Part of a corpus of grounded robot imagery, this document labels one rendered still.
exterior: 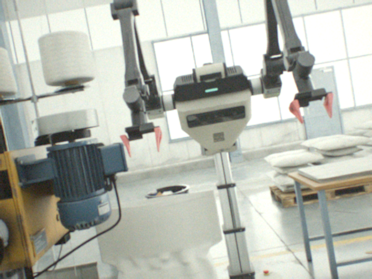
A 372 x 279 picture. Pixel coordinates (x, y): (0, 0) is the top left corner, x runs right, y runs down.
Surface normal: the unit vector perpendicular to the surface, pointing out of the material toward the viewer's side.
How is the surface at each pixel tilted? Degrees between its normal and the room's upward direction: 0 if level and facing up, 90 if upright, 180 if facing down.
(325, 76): 90
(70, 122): 90
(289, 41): 67
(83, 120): 91
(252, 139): 90
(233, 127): 130
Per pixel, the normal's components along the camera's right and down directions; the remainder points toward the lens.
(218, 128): 0.08, 0.68
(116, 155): 0.41, -0.03
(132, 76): -0.09, -0.29
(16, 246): 0.01, 0.05
